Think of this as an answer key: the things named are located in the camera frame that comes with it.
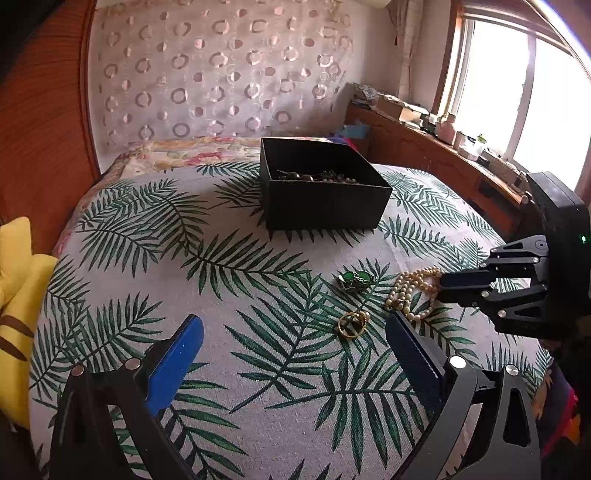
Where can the navy and red blanket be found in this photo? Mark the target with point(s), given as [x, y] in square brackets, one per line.
[344, 141]

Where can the teal tissue box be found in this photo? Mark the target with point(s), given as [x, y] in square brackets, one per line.
[355, 130]

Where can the black cardboard box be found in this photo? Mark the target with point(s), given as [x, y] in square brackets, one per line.
[323, 207]

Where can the yellow plush toy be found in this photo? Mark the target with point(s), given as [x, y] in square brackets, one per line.
[21, 300]

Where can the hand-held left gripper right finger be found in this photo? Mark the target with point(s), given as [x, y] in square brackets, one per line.
[415, 362]

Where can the window with wooden frame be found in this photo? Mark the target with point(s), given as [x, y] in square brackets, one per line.
[521, 83]

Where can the white window curtain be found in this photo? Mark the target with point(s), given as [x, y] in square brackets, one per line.
[408, 46]

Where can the gold bangle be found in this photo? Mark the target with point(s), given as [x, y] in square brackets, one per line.
[353, 324]

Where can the stack of papers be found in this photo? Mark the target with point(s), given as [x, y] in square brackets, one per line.
[365, 92]

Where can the heap of jewelry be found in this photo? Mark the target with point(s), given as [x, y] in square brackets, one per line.
[318, 177]

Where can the open cardboard box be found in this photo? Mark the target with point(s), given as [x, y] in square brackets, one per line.
[401, 108]

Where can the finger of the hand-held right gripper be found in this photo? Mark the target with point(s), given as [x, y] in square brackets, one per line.
[517, 251]
[521, 307]

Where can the floral blanket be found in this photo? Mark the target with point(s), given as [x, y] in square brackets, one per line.
[184, 154]

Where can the dark patterned cloth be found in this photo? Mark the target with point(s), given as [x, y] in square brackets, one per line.
[565, 406]

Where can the small potted plant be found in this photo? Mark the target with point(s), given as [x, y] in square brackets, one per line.
[481, 141]

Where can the pink kettle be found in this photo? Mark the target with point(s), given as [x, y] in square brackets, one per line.
[447, 128]

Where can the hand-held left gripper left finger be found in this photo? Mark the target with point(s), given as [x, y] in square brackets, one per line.
[178, 360]

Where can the long wooden cabinet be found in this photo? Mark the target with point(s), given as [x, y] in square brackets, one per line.
[415, 147]

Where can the green gem brooch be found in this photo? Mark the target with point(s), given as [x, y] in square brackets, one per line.
[354, 279]

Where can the white cup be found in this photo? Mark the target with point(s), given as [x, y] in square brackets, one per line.
[460, 138]

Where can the leaf print cloth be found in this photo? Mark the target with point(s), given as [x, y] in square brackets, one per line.
[231, 286]

